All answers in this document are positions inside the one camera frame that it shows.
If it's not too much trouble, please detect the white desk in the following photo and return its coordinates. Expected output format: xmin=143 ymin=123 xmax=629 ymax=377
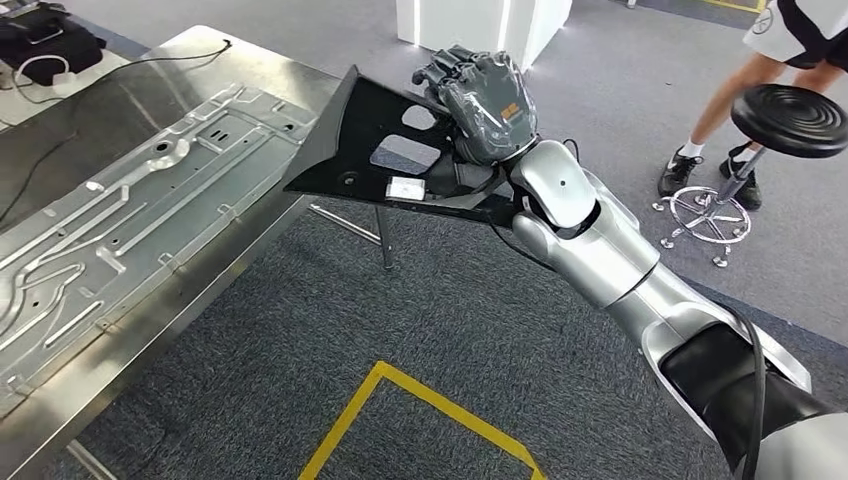
xmin=0 ymin=49 xmax=134 ymax=130

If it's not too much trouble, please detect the white cabinet with light strip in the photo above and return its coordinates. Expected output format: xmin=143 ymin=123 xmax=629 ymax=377
xmin=396 ymin=0 xmax=574 ymax=73

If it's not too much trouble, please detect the white cable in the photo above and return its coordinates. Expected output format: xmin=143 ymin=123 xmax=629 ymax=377
xmin=11 ymin=54 xmax=75 ymax=106

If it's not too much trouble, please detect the black plastic plate frame part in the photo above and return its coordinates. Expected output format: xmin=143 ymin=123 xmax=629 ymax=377
xmin=283 ymin=64 xmax=531 ymax=230

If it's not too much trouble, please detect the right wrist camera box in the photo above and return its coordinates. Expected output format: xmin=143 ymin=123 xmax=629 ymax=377
xmin=385 ymin=158 xmax=515 ymax=213

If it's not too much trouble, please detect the black seat chrome stool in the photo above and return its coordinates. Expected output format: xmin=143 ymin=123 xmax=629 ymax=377
xmin=652 ymin=84 xmax=848 ymax=270

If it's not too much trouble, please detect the stamped sheet metal panel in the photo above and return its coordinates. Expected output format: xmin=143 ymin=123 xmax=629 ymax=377
xmin=0 ymin=82 xmax=319 ymax=415

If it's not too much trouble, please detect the stainless steel workbench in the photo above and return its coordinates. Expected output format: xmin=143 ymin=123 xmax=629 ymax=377
xmin=0 ymin=25 xmax=399 ymax=480

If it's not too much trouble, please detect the person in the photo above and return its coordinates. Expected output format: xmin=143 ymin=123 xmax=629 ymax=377
xmin=657 ymin=0 xmax=848 ymax=212

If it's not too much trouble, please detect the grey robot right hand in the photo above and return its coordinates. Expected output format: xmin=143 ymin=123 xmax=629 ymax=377
xmin=411 ymin=44 xmax=539 ymax=167

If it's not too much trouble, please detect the black bag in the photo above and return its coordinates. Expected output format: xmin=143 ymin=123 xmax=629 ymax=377
xmin=0 ymin=3 xmax=107 ymax=87

